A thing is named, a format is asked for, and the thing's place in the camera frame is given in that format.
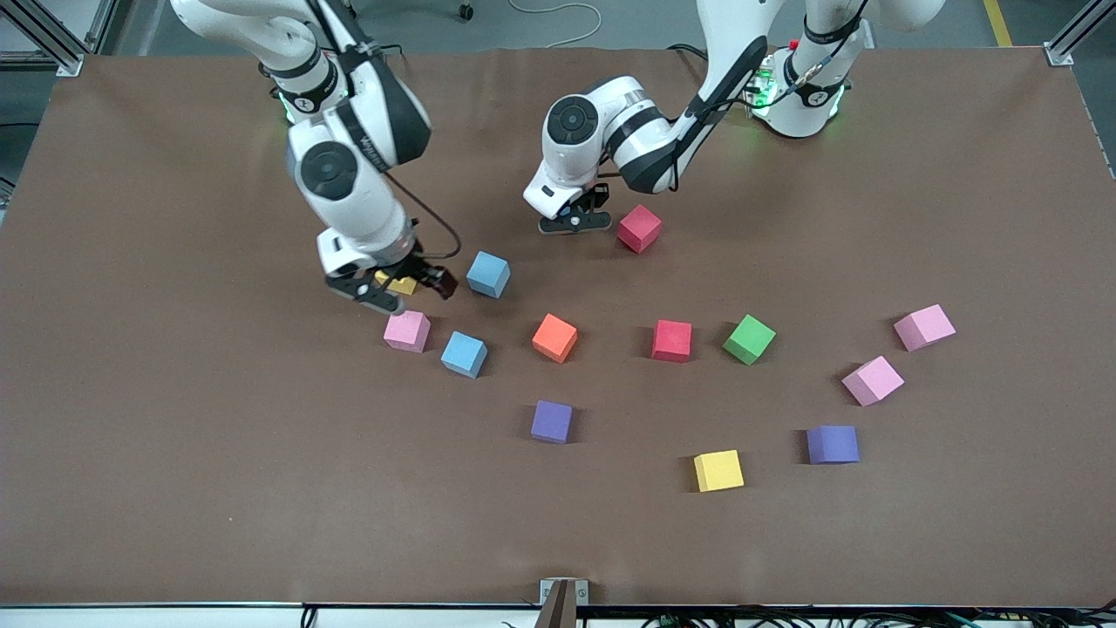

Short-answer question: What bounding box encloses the red foam cube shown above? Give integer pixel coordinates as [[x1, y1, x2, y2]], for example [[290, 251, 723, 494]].
[[650, 319, 694, 363], [616, 203, 663, 255]]

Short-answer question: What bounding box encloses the pink foam cube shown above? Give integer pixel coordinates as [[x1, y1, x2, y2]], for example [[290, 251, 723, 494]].
[[893, 304, 957, 353], [840, 355, 906, 408], [383, 307, 432, 354]]

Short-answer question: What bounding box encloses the orange foam cube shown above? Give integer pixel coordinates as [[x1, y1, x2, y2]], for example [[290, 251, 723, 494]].
[[532, 313, 580, 365]]

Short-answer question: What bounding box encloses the purple foam cube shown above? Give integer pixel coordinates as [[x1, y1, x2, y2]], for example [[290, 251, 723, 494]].
[[530, 399, 575, 445], [805, 425, 861, 466]]

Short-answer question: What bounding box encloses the green foam cube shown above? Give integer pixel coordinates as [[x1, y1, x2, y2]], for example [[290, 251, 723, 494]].
[[722, 314, 777, 366]]

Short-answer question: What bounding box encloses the yellow floor tape strip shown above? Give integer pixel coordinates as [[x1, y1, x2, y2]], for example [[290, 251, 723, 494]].
[[983, 0, 1017, 49]]

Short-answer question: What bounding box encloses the white floor cable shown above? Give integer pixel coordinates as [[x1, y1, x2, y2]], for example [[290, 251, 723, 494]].
[[508, 0, 604, 49]]

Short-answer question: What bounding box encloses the grey metal bracket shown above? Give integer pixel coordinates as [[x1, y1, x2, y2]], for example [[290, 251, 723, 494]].
[[536, 578, 589, 628]]

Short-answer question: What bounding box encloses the aluminium frame profile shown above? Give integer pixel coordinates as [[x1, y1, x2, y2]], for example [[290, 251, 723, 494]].
[[1044, 0, 1116, 67], [0, 0, 85, 78], [85, 0, 120, 55]]

